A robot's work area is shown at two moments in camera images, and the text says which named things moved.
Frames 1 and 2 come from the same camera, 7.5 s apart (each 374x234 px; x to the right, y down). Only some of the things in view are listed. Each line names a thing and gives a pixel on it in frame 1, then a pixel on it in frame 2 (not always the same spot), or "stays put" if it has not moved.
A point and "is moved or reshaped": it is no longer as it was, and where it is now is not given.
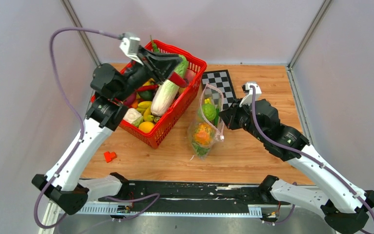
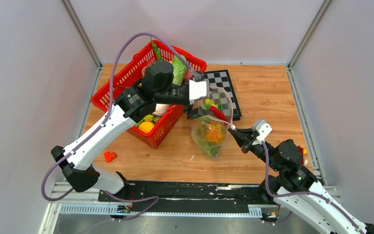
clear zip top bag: (208, 127) is moved or reshaped
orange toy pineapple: (202, 133) -> (214, 133)
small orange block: (109, 156) stays put
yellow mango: (146, 126) stays put
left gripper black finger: (160, 65) -> (192, 113)
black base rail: (184, 194) stays put
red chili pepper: (176, 78) is moved or reshaped
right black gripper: (229, 116) -> (243, 138)
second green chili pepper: (155, 47) stays put
